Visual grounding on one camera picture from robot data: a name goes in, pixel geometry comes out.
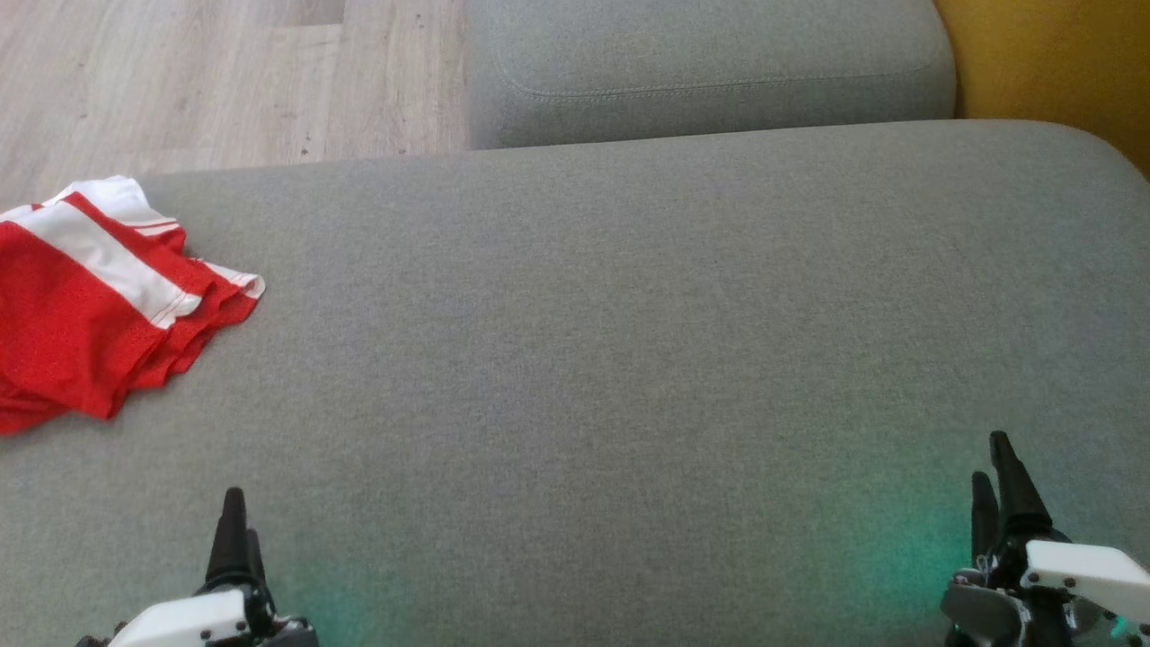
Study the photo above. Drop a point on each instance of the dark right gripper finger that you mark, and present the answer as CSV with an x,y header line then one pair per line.
x,y
985,517
1020,503

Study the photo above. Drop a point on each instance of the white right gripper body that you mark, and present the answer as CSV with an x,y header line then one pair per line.
x,y
1078,571

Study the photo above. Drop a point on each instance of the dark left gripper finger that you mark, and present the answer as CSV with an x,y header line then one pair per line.
x,y
257,562
230,548

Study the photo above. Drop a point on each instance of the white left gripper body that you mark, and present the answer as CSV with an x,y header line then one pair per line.
x,y
193,622

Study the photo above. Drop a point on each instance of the red shorts wide white stripe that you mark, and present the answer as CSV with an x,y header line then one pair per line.
x,y
63,323

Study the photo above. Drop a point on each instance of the grey sofa seat cushion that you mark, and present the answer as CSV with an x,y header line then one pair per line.
x,y
629,359

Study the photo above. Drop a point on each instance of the grey sofa back cushion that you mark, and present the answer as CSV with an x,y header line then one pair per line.
x,y
710,63

